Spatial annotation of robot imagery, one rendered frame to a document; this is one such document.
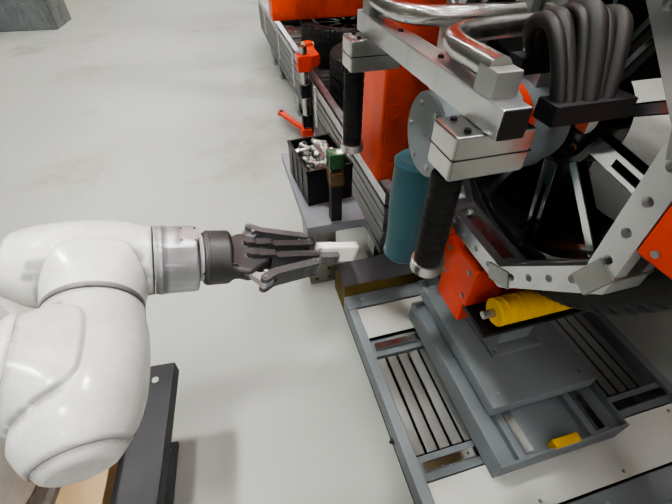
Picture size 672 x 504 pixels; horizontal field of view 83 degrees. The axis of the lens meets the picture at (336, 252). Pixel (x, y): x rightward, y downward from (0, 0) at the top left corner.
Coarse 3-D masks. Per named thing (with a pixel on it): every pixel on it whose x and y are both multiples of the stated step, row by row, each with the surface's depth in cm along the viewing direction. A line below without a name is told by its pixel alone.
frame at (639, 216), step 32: (448, 0) 69; (480, 0) 68; (640, 192) 42; (480, 224) 80; (640, 224) 43; (480, 256) 75; (512, 256) 72; (608, 256) 49; (640, 256) 45; (544, 288) 60; (576, 288) 53; (608, 288) 49
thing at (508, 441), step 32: (416, 320) 120; (448, 352) 111; (448, 384) 106; (480, 416) 97; (512, 416) 94; (544, 416) 97; (576, 416) 96; (608, 416) 97; (480, 448) 94; (512, 448) 90; (544, 448) 92; (576, 448) 95
